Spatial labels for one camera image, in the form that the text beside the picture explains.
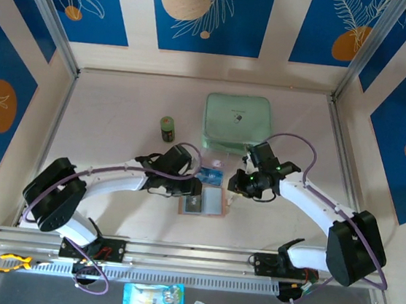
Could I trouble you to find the dark blue credit card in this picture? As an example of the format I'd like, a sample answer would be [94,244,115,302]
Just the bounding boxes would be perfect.
[182,192,204,216]

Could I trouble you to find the blue white snack packet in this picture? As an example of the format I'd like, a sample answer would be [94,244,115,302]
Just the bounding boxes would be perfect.
[121,277,188,304]

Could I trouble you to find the mint green zip pouch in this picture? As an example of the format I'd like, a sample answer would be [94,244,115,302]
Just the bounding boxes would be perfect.
[199,90,277,159]

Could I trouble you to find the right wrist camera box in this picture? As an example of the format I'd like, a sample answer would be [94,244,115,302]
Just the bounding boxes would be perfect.
[245,139,283,173]

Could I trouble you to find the wide aluminium base rail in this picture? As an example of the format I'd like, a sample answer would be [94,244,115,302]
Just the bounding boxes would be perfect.
[0,219,392,297]

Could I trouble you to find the aluminium frame rail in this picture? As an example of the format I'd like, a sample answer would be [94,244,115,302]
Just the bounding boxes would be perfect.
[13,66,80,233]
[313,96,375,229]

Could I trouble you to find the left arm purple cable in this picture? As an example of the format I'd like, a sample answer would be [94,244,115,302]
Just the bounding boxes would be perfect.
[15,125,206,304]

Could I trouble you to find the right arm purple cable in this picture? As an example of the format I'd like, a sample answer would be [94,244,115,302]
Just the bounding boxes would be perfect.
[246,130,405,304]

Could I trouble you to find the grey slotted cable duct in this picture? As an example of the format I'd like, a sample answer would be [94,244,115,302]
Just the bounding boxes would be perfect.
[0,249,281,303]

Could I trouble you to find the aluminium frame post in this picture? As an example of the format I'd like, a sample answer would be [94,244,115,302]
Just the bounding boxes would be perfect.
[4,0,88,77]
[332,0,406,109]

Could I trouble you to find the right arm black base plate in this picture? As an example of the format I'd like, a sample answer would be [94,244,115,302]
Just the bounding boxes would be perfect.
[251,251,321,283]

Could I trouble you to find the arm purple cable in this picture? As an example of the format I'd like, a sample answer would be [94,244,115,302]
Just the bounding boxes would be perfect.
[15,125,206,304]
[246,130,405,304]

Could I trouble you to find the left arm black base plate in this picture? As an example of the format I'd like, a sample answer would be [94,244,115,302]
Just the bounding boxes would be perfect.
[58,231,128,265]

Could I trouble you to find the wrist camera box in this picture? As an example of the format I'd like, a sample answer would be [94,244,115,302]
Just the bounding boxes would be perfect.
[159,142,195,178]
[245,139,283,173]

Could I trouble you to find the yellow handled pliers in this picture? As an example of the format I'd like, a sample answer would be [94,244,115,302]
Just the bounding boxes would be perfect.
[0,252,55,279]

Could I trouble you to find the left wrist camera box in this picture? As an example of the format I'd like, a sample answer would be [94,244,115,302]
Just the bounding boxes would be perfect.
[159,142,195,178]

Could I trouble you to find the tan leather card holder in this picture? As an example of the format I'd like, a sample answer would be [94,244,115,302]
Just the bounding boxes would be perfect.
[176,181,238,222]

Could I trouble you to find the small green bottle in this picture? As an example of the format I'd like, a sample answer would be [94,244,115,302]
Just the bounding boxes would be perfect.
[157,114,180,144]

